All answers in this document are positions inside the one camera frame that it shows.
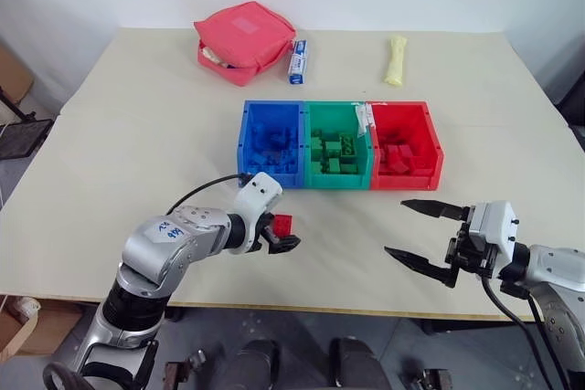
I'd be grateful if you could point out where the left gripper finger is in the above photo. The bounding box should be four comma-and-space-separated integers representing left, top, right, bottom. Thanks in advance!
268, 235, 303, 257

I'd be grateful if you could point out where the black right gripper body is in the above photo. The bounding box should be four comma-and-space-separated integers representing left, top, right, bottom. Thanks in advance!
444, 220, 498, 279

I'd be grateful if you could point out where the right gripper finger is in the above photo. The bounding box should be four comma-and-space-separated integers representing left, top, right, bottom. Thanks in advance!
399, 198, 472, 223
384, 246, 461, 290

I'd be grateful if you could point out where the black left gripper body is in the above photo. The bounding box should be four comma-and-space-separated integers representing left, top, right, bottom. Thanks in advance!
251, 215, 276, 255

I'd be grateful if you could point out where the red plastic bin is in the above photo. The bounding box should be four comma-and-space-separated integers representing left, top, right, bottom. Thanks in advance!
367, 100, 445, 192

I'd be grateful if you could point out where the blue plastic bin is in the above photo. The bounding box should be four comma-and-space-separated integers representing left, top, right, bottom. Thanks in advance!
236, 99, 306, 189

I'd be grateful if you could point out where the small dark metal part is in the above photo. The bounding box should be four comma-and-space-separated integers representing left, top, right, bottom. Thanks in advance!
163, 347, 207, 390
409, 366, 454, 390

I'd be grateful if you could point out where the dark rounded shape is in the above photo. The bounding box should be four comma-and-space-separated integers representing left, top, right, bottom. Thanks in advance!
328, 336, 381, 390
233, 338, 281, 390

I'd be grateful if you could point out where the green plastic bin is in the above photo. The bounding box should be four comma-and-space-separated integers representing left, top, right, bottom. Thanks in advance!
301, 100, 372, 191

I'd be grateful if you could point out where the yellow rolled cloth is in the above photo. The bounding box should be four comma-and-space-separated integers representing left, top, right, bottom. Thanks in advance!
380, 34, 409, 88

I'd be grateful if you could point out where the blue and white carton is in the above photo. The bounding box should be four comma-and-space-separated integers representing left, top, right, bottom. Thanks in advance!
287, 38, 310, 87

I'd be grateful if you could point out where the pink fabric zip pouch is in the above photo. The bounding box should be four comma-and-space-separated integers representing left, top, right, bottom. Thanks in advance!
192, 0, 298, 88

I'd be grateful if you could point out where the open cardboard box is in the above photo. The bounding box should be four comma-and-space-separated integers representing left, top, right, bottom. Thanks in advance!
0, 297, 84, 357

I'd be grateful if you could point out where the black metal stand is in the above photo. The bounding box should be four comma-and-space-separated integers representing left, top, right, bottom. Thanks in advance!
0, 85, 55, 162

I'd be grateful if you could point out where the brown cardboard box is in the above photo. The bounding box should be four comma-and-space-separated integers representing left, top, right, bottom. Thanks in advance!
0, 41, 36, 106

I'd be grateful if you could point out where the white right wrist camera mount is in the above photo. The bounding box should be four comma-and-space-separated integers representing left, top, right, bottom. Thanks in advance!
467, 200, 521, 273

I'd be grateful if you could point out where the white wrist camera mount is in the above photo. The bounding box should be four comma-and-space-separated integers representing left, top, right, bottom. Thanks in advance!
467, 200, 521, 273
233, 172, 283, 255

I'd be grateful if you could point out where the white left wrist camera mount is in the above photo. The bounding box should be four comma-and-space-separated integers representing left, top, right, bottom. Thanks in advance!
233, 172, 283, 255

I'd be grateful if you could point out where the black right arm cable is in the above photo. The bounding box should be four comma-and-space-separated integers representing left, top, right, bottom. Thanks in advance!
479, 270, 573, 390

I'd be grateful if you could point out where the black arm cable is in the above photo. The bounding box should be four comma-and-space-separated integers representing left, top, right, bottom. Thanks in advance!
165, 173, 251, 216
479, 270, 573, 390

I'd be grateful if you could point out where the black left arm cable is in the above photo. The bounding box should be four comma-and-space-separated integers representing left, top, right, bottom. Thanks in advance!
165, 173, 251, 216

